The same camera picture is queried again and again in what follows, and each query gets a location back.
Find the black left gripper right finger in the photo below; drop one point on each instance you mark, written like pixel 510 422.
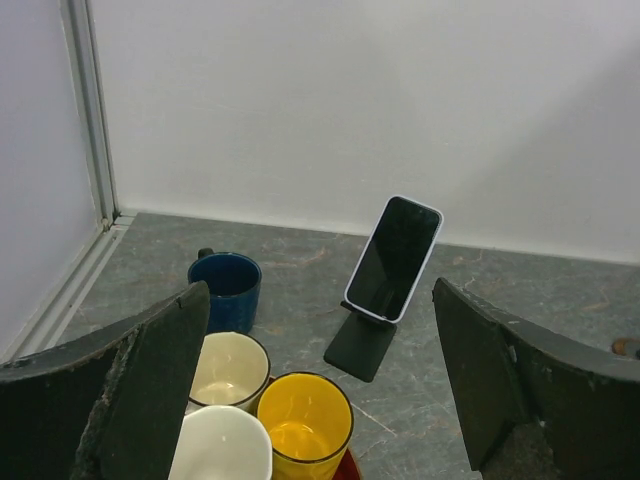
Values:
pixel 532 403

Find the dark blue enamel mug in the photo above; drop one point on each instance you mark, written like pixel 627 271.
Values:
pixel 234 282

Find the phone with lilac case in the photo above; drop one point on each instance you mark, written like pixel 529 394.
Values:
pixel 393 259

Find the red round tray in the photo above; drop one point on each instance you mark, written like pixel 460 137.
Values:
pixel 347 465

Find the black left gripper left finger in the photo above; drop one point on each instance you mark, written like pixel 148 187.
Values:
pixel 109 404

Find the white light-blue mug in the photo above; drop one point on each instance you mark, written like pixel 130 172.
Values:
pixel 222 442

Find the cream enamel mug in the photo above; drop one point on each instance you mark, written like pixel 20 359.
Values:
pixel 233 370

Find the black folding phone stand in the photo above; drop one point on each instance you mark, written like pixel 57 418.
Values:
pixel 360 345

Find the yellow enamel mug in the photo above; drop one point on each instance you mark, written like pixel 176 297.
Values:
pixel 305 425

